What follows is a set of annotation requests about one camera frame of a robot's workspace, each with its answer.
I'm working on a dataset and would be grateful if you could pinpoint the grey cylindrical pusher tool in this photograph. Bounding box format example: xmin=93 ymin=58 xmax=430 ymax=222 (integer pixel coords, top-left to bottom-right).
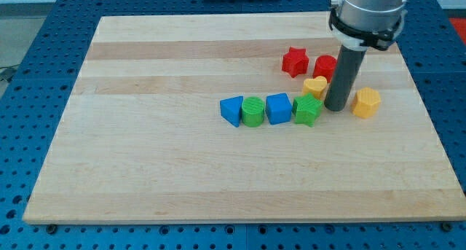
xmin=324 ymin=45 xmax=366 ymax=112

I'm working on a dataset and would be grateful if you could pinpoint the yellow heart block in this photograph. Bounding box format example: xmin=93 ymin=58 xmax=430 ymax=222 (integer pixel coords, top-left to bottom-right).
xmin=301 ymin=76 xmax=328 ymax=100

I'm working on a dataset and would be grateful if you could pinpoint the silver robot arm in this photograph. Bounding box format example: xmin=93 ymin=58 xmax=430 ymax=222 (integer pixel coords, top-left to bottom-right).
xmin=324 ymin=0 xmax=408 ymax=112

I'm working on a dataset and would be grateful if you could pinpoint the red star block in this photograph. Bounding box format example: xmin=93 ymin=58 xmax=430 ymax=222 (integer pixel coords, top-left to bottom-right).
xmin=282 ymin=47 xmax=309 ymax=78

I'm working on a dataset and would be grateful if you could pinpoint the green star block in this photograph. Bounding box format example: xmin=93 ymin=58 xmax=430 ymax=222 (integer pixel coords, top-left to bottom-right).
xmin=292 ymin=93 xmax=323 ymax=127

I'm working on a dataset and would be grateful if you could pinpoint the red cylinder block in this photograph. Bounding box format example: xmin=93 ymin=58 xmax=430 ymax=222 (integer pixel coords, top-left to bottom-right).
xmin=312 ymin=55 xmax=337 ymax=82

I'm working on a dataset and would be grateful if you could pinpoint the yellow hexagon block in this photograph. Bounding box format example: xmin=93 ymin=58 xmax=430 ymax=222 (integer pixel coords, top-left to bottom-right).
xmin=351 ymin=87 xmax=382 ymax=119

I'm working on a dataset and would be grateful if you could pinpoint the blue cube block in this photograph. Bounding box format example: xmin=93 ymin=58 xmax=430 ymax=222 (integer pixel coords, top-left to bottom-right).
xmin=266 ymin=93 xmax=292 ymax=125

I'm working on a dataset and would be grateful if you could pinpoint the green cylinder block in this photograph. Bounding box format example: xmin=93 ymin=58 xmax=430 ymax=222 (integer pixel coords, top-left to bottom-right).
xmin=241 ymin=96 xmax=265 ymax=128

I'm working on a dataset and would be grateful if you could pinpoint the blue triangle block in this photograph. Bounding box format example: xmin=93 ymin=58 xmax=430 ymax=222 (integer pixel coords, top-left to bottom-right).
xmin=219 ymin=96 xmax=243 ymax=128

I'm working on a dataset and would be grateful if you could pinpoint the wooden board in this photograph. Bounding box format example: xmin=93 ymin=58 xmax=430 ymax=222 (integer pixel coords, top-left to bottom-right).
xmin=23 ymin=12 xmax=465 ymax=224

